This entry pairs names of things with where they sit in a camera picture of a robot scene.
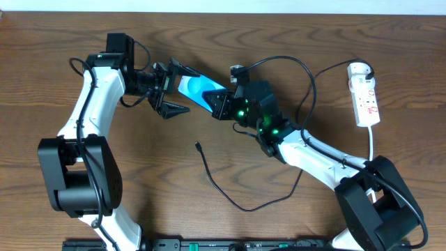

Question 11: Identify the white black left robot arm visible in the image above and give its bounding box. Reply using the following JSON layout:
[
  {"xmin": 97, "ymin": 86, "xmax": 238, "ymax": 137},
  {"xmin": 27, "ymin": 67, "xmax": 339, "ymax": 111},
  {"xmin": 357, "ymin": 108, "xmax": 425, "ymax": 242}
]
[{"xmin": 38, "ymin": 33, "xmax": 198, "ymax": 250}]

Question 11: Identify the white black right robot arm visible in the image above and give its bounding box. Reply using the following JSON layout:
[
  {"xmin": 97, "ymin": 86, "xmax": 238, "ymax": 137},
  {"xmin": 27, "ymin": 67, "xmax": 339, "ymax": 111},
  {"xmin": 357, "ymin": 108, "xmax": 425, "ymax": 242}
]
[{"xmin": 202, "ymin": 81, "xmax": 428, "ymax": 250}]

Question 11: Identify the white power strip cord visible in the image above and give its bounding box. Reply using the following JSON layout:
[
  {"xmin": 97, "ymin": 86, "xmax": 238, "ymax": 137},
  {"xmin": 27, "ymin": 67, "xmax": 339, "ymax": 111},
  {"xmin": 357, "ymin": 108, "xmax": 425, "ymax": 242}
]
[{"xmin": 367, "ymin": 125, "xmax": 377, "ymax": 205}]

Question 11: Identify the black USB charging cable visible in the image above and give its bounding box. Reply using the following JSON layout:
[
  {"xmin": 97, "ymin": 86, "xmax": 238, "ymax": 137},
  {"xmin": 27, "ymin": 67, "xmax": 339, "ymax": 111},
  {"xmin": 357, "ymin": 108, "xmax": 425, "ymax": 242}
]
[{"xmin": 194, "ymin": 58, "xmax": 376, "ymax": 213}]

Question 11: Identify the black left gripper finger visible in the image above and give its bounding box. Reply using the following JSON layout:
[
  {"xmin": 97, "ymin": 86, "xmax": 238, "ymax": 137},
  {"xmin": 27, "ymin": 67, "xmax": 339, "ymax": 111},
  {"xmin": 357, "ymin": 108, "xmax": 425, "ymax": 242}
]
[
  {"xmin": 160, "ymin": 101, "xmax": 190, "ymax": 119},
  {"xmin": 169, "ymin": 57, "xmax": 201, "ymax": 77}
]

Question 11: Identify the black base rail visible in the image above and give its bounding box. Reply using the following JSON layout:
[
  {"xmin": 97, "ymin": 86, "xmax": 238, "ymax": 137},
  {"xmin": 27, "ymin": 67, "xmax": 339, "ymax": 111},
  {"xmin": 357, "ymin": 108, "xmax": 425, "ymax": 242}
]
[{"xmin": 62, "ymin": 238, "xmax": 332, "ymax": 251}]

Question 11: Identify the blue screen Galaxy smartphone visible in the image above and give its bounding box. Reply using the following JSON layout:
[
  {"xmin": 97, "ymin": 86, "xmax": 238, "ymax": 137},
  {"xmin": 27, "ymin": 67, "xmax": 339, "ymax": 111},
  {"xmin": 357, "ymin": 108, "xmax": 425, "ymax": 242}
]
[{"xmin": 178, "ymin": 75, "xmax": 225, "ymax": 112}]

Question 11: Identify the white USB wall charger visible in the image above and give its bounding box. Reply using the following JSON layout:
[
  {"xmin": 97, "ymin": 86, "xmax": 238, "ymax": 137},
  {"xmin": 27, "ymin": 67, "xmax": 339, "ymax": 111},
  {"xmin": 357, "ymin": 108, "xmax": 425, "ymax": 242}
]
[{"xmin": 347, "ymin": 61, "xmax": 374, "ymax": 80}]

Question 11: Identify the white power strip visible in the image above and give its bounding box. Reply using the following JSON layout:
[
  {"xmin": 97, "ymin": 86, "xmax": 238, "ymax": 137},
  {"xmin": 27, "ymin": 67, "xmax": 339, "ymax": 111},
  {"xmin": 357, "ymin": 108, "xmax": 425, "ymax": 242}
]
[{"xmin": 348, "ymin": 75, "xmax": 380, "ymax": 128}]

